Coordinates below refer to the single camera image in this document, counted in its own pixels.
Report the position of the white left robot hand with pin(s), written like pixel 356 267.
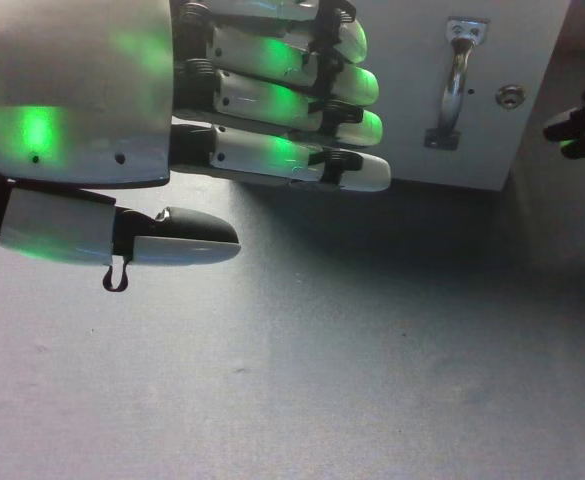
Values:
pixel 72 75

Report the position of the round metal lock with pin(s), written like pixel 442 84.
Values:
pixel 510 96

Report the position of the grey table cloth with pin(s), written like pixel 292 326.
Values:
pixel 292 375

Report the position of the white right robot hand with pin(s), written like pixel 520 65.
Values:
pixel 584 132

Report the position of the white cabinet door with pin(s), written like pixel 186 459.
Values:
pixel 412 125

